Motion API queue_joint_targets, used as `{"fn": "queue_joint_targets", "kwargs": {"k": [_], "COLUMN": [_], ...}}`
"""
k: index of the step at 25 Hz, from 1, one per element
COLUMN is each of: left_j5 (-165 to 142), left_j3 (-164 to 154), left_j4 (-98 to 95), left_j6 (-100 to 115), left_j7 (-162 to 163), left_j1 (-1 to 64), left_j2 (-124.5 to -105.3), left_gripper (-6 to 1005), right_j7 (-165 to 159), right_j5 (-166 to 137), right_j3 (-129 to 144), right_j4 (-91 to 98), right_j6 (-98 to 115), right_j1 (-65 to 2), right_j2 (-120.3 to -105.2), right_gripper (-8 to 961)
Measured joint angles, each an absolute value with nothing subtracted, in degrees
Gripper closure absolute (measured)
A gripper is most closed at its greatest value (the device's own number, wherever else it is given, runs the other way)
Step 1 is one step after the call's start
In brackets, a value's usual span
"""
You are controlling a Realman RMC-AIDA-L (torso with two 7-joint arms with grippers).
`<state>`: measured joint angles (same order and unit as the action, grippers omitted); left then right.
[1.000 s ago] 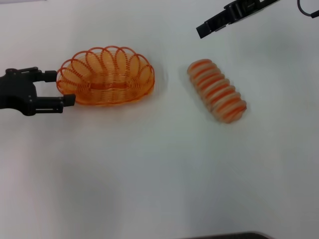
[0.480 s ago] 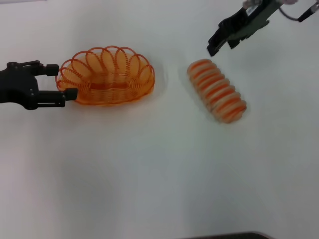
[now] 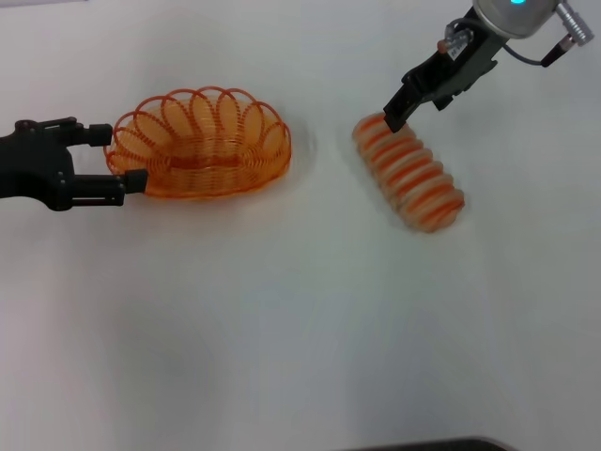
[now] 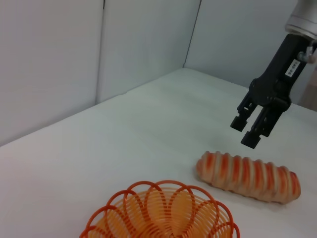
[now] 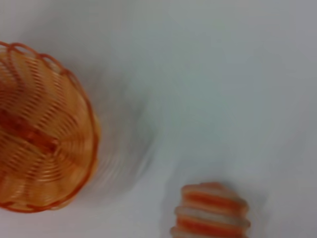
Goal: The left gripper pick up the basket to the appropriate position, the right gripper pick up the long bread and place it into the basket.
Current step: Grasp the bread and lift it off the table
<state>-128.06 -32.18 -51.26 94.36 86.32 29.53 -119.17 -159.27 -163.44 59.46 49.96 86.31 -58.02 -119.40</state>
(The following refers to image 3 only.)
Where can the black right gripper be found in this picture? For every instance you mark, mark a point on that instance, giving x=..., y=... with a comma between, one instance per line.
x=446, y=70

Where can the black robot torso edge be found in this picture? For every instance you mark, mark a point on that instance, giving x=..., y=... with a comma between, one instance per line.
x=422, y=445

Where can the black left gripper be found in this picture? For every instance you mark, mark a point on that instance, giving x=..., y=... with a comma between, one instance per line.
x=33, y=169

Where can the silver metal connector plug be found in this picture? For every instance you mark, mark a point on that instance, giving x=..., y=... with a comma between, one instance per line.
x=570, y=19

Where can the orange striped ribbed bread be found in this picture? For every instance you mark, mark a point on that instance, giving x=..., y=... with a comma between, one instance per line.
x=408, y=174

